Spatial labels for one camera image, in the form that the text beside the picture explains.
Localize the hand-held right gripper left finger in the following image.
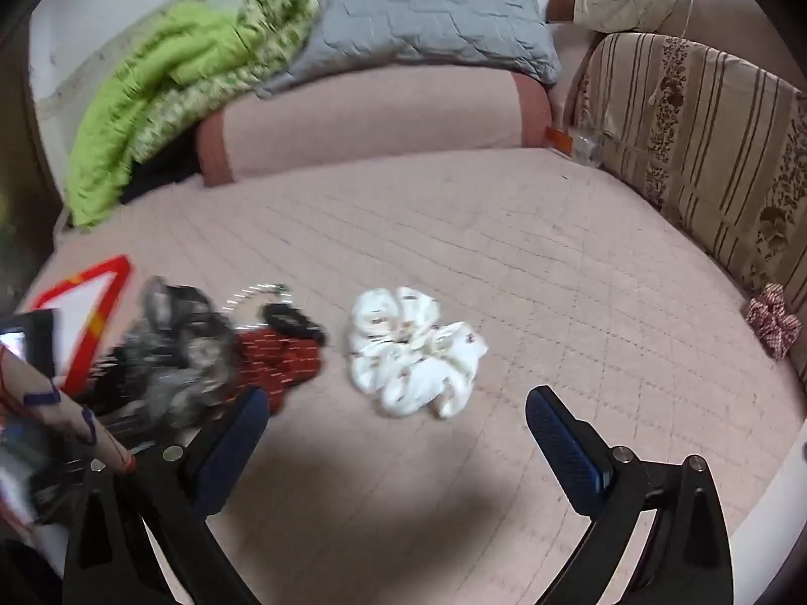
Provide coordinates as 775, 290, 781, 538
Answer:
62, 386, 272, 605

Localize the red tray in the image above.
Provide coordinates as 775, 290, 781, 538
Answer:
30, 255, 136, 399

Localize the wooden glass cabinet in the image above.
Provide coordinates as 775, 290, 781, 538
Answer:
0, 44, 61, 310

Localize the pink quilted bed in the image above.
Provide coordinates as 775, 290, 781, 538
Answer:
19, 148, 807, 605

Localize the pink bolster pillow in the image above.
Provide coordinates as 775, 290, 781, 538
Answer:
195, 63, 556, 189

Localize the striped floral cushion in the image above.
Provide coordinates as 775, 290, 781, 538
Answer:
577, 31, 807, 329

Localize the clear bottle orange label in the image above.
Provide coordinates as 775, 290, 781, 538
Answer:
544, 125, 607, 169

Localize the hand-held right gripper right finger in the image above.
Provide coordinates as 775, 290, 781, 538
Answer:
525, 384, 735, 605

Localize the grey quilted pillow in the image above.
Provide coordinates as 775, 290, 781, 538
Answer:
255, 0, 562, 100

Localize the green quilt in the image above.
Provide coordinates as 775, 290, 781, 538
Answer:
65, 0, 319, 229

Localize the white taped cable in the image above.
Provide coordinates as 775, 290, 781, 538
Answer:
0, 353, 136, 475

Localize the pearl bracelet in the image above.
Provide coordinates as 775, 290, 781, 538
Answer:
223, 282, 292, 311

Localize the tan bolster cushion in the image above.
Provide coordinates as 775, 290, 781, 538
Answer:
543, 0, 807, 77

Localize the grey black scrunchie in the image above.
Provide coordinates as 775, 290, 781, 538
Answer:
94, 276, 244, 433

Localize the black hair tie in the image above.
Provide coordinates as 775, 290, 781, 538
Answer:
260, 302, 330, 349

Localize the white printed scrunchie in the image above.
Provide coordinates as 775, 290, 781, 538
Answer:
345, 286, 490, 420

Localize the red dotted scrunchie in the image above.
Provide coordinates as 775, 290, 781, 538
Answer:
235, 326, 324, 417

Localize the black cloth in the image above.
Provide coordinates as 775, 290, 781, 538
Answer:
120, 132, 206, 206

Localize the plaid bow scrunchie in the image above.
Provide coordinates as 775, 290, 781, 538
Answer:
745, 282, 803, 361

